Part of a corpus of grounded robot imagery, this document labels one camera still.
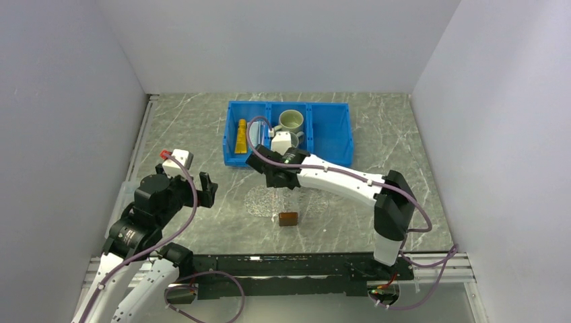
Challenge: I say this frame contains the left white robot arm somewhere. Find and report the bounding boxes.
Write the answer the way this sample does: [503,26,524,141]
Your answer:
[73,164,218,322]

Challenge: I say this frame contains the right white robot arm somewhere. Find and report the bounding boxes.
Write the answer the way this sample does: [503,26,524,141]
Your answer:
[246,145,417,279]

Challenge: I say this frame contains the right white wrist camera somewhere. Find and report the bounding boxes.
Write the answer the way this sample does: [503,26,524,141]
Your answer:
[269,130,291,155]

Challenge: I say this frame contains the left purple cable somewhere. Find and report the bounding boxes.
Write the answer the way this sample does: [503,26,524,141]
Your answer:
[77,153,245,323]

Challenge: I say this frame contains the white green-capped toothpaste tube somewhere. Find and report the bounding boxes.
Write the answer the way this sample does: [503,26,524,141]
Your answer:
[248,120,263,147]

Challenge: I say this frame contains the clear plastic screw box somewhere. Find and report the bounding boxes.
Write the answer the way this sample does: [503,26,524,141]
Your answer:
[104,181,139,239]

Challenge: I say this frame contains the yellow toothpaste tube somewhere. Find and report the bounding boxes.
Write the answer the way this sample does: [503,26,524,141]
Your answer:
[234,118,248,154]

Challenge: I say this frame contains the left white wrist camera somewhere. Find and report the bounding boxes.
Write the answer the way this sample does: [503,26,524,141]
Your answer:
[160,149,193,178]

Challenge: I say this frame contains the blue three-compartment bin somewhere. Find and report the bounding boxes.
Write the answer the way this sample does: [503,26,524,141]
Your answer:
[222,100,355,170]

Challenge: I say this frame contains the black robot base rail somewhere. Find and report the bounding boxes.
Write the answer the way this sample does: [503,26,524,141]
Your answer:
[83,252,474,300]

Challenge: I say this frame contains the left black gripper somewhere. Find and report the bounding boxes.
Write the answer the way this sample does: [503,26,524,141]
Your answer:
[156,164,217,226]

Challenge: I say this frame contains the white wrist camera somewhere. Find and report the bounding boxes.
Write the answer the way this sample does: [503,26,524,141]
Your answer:
[160,149,193,178]
[269,130,291,155]

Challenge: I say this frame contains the grey ceramic mug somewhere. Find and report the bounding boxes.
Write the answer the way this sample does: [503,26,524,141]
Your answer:
[290,131,304,148]

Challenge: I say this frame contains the cream ceramic mug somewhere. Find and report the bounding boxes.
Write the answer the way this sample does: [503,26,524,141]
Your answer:
[273,110,304,133]

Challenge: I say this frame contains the clear acrylic toothbrush holder tray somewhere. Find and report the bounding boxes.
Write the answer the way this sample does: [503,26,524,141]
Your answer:
[270,188,306,227]

